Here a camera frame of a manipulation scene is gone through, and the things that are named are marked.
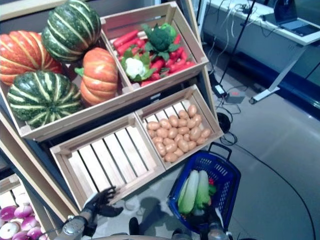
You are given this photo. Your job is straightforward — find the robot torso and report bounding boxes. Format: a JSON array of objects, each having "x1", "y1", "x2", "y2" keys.
[{"x1": 94, "y1": 232, "x2": 141, "y2": 240}]

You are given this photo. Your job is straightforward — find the white cauliflower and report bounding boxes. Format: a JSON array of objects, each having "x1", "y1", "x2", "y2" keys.
[{"x1": 120, "y1": 51, "x2": 157, "y2": 83}]

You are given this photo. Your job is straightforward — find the wooden display shelf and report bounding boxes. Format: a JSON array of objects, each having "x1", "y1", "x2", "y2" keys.
[{"x1": 0, "y1": 0, "x2": 218, "y2": 226}]

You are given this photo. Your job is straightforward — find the green broccoli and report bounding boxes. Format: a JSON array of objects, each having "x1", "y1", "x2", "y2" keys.
[{"x1": 141, "y1": 23, "x2": 181, "y2": 61}]

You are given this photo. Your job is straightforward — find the wooden pumpkin crate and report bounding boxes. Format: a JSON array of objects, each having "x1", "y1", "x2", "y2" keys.
[{"x1": 0, "y1": 24, "x2": 137, "y2": 140}]

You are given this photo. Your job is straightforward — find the wooden potato crate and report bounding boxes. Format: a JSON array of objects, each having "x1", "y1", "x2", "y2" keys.
[{"x1": 134, "y1": 84, "x2": 224, "y2": 171}]

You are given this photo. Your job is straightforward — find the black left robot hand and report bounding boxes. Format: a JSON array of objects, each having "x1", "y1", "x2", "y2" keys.
[{"x1": 83, "y1": 186, "x2": 125, "y2": 221}]

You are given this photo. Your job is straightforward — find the black stand pole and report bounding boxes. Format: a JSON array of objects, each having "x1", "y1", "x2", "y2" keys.
[{"x1": 219, "y1": 0, "x2": 258, "y2": 85}]

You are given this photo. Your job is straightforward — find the small orange pumpkin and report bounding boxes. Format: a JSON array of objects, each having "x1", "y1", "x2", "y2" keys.
[{"x1": 74, "y1": 47, "x2": 119, "y2": 107}]

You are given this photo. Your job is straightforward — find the green striped pumpkin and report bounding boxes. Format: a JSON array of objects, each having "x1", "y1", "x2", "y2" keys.
[
  {"x1": 41, "y1": 0, "x2": 102, "y2": 63},
  {"x1": 6, "y1": 70, "x2": 83, "y2": 128}
]

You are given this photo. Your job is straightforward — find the long black floor cable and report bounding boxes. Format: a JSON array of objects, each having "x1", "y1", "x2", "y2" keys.
[{"x1": 231, "y1": 143, "x2": 320, "y2": 240}]

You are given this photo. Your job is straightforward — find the dark laptop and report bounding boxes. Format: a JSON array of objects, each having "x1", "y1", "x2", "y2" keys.
[{"x1": 262, "y1": 0, "x2": 320, "y2": 36}]

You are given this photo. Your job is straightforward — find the white desk leg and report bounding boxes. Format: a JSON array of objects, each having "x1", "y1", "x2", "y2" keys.
[{"x1": 249, "y1": 43, "x2": 309, "y2": 105}]

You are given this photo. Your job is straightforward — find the blue plastic shopping basket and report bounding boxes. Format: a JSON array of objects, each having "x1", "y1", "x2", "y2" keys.
[{"x1": 167, "y1": 142, "x2": 242, "y2": 235}]

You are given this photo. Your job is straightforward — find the wooden onion crate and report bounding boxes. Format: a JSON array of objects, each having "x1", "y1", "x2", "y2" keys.
[{"x1": 0, "y1": 173, "x2": 51, "y2": 240}]

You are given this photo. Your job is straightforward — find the wooden carrot crate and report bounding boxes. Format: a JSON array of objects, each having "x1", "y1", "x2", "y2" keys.
[{"x1": 99, "y1": 1, "x2": 210, "y2": 95}]

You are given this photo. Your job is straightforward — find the black round object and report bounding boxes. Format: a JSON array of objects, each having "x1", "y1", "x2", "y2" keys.
[{"x1": 216, "y1": 112, "x2": 232, "y2": 134}]

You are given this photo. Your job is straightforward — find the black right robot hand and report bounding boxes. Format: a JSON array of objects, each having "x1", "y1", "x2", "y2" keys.
[{"x1": 200, "y1": 206, "x2": 225, "y2": 229}]

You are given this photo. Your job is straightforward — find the white desk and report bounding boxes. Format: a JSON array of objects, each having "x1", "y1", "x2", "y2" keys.
[{"x1": 201, "y1": 0, "x2": 320, "y2": 78}]

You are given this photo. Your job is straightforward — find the large orange pumpkin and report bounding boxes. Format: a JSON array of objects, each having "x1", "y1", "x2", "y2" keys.
[{"x1": 0, "y1": 30, "x2": 63, "y2": 86}]

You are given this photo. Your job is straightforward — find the power adapter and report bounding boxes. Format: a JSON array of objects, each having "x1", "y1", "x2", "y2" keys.
[{"x1": 214, "y1": 84, "x2": 227, "y2": 98}]

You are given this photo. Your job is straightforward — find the wooden cabbage crate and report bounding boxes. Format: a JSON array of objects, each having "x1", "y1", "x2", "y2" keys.
[{"x1": 49, "y1": 112, "x2": 166, "y2": 211}]

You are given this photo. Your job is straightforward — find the black left robot foot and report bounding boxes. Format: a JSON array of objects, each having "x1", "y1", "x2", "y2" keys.
[{"x1": 128, "y1": 216, "x2": 140, "y2": 236}]

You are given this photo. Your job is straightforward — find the grey device box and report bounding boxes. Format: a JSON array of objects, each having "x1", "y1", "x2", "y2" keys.
[{"x1": 224, "y1": 89, "x2": 247, "y2": 104}]

